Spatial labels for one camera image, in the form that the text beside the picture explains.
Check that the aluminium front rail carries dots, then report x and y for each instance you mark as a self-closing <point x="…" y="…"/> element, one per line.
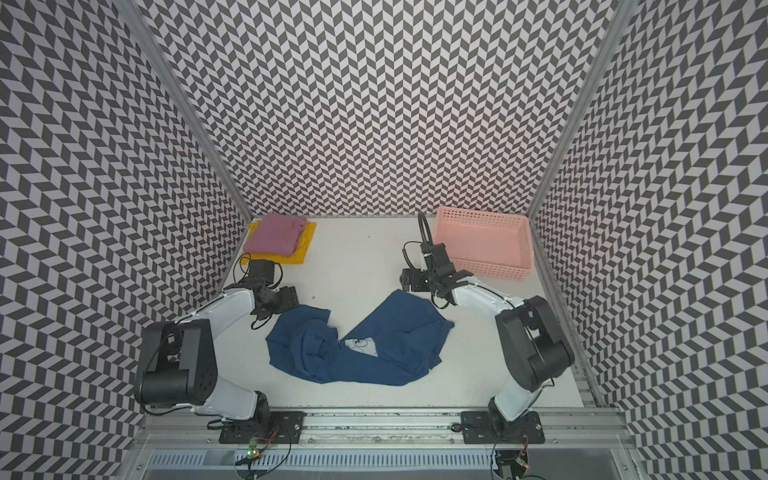
<point x="419" y="443"/>

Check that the folded pink t-shirt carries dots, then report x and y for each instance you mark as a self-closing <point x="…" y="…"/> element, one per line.
<point x="276" y="234"/>

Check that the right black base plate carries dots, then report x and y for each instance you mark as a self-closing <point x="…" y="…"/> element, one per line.
<point x="485" y="427"/>

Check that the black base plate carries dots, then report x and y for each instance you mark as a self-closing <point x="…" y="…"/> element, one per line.
<point x="485" y="427"/>
<point x="279" y="427"/>

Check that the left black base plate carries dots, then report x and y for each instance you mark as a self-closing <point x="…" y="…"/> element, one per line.
<point x="279" y="427"/>

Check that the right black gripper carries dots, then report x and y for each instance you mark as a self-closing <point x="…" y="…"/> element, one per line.
<point x="416" y="286"/>

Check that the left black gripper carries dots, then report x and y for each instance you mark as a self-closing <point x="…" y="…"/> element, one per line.
<point x="290" y="300"/>

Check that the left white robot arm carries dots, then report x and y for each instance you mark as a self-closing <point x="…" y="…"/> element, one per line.
<point x="177" y="367"/>

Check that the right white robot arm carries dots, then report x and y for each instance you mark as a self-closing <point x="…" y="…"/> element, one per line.
<point x="535" y="348"/>

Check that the blue mickey t-shirt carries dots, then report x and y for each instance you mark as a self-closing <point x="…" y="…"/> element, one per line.
<point x="398" y="343"/>

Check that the pink plastic basket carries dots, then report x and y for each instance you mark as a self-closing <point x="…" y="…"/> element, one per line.
<point x="486" y="243"/>

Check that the folded yellow t-shirt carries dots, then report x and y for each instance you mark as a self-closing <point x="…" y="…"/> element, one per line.
<point x="299" y="254"/>

